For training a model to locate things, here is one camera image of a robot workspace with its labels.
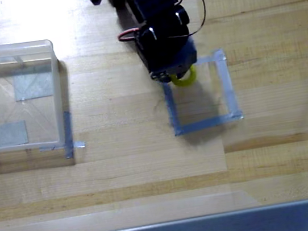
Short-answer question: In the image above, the yellow ring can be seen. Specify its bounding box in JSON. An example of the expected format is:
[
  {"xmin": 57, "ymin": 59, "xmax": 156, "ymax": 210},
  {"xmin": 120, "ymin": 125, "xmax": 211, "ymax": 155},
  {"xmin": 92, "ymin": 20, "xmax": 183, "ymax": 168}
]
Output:
[{"xmin": 169, "ymin": 64, "xmax": 199, "ymax": 89}]

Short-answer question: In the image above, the grey tape patch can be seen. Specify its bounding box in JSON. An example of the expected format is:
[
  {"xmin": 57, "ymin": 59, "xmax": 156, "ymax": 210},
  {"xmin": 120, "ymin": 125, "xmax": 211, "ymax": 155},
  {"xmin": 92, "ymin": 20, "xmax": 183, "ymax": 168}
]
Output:
[
  {"xmin": 0, "ymin": 119, "xmax": 31, "ymax": 149},
  {"xmin": 11, "ymin": 65, "xmax": 55, "ymax": 102}
]

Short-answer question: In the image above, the thin black arm wire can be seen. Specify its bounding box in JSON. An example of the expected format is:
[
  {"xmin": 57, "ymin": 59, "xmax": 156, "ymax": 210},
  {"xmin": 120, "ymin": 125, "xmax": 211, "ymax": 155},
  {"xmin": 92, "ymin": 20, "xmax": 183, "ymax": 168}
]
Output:
[{"xmin": 160, "ymin": 0, "xmax": 210, "ymax": 40}]

